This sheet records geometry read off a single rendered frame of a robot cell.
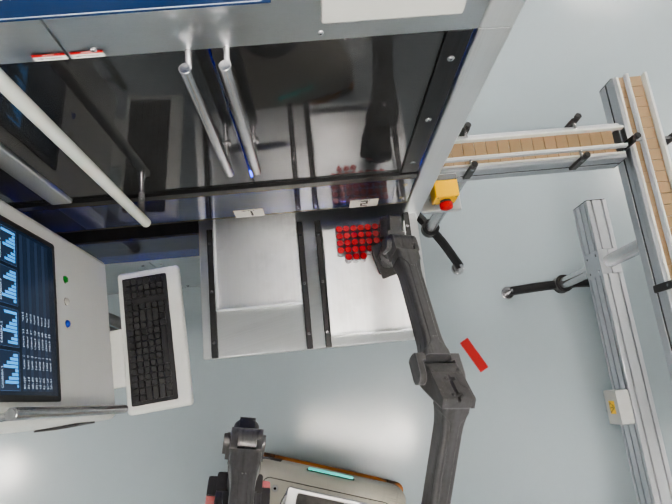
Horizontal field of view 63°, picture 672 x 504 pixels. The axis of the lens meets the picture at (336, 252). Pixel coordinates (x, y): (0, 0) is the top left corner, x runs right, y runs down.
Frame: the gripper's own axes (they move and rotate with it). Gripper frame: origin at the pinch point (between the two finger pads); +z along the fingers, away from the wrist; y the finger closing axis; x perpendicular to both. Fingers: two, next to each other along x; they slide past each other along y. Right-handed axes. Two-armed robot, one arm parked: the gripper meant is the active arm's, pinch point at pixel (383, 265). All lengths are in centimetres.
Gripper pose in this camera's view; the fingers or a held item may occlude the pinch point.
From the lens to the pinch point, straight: 169.2
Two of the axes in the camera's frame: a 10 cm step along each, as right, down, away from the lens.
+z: -0.3, 2.4, 9.7
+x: -9.4, 3.2, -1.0
